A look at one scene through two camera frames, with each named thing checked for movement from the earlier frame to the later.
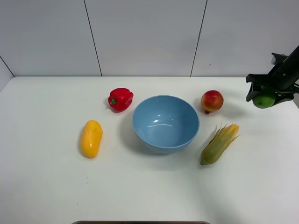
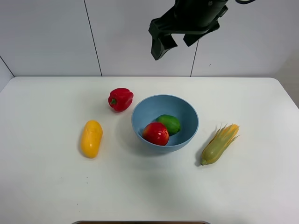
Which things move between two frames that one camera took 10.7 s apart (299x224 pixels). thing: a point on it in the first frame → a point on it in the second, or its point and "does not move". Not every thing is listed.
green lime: x=263 y=101 → x=172 y=123
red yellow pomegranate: x=211 y=100 → x=156 y=133
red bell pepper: x=120 y=99 does not move
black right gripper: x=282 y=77 → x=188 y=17
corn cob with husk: x=225 y=135 does not move
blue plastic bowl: x=165 y=124 does not move
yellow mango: x=91 y=138 does not move
